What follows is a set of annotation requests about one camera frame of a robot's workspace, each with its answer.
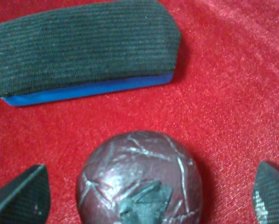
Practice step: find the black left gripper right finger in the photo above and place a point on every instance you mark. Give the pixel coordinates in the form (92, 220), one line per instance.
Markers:
(265, 194)

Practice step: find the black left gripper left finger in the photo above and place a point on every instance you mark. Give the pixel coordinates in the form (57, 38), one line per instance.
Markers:
(26, 199)

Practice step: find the dark foil-wrapped ball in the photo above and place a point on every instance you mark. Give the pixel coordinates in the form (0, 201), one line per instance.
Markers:
(140, 177)

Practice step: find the red tablecloth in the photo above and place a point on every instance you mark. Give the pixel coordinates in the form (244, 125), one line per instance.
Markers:
(223, 104)

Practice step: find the black and blue board eraser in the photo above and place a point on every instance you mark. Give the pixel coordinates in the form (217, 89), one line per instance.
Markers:
(87, 50)

